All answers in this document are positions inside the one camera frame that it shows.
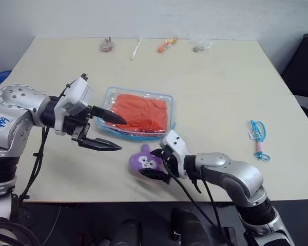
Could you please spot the orange packaged item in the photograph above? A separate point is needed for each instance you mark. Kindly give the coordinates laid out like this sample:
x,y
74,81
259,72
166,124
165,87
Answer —
x,y
164,46

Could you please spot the orange cloth in plastic bag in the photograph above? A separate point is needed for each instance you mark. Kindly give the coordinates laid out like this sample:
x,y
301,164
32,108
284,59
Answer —
x,y
110,93

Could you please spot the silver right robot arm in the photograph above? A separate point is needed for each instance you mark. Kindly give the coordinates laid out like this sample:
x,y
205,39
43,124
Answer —
x,y
228,171

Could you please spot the yellow white toothbrush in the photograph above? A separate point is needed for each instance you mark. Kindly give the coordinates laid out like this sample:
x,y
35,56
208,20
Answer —
x,y
134,52

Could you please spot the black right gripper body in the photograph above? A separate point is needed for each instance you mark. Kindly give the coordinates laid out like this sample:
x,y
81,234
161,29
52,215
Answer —
x,y
170,169

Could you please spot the purple plush toy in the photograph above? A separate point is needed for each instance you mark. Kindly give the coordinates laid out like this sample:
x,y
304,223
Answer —
x,y
141,161

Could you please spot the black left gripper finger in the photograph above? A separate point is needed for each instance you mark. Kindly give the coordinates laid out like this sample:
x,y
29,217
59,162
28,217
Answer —
x,y
100,144
107,115

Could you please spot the black chair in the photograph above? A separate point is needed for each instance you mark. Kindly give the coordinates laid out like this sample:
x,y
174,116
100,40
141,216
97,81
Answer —
x,y
303,69

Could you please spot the clear bag with dark bits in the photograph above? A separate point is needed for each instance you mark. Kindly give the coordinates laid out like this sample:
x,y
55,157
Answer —
x,y
200,46

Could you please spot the dark rounded shape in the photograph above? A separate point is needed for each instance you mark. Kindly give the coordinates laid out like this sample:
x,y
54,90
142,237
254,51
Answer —
x,y
127,233
190,228

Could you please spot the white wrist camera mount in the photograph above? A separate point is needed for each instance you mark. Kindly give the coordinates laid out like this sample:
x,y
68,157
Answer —
x,y
75,98
175,150

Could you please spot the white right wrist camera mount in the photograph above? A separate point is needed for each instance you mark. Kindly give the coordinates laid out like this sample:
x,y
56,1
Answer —
x,y
175,150

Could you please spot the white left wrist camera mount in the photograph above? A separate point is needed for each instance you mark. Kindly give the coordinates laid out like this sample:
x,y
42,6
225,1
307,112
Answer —
x,y
75,98

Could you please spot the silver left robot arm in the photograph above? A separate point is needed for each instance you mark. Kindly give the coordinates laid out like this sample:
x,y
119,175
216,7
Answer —
x,y
20,102

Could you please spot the small bag with red item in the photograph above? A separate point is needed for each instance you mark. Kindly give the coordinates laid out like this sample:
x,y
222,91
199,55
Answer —
x,y
107,46

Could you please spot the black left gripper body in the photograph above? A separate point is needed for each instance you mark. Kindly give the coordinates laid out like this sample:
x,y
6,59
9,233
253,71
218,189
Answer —
x,y
78,125

